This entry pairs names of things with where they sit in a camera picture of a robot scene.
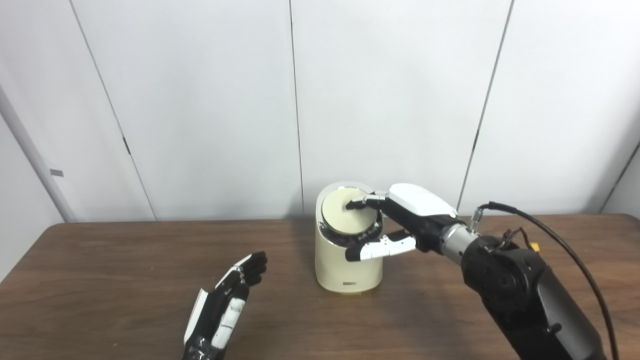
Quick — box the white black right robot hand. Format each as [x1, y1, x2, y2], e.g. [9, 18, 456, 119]
[344, 183, 458, 263]

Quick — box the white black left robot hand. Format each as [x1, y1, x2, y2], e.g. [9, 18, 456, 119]
[181, 251, 268, 360]

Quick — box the white wall post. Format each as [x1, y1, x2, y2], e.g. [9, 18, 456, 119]
[0, 82, 79, 224]

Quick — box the cream-colored bin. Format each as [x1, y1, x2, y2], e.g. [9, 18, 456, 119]
[315, 181, 385, 295]

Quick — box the cream round bin lid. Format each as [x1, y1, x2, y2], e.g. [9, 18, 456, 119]
[321, 187, 379, 236]

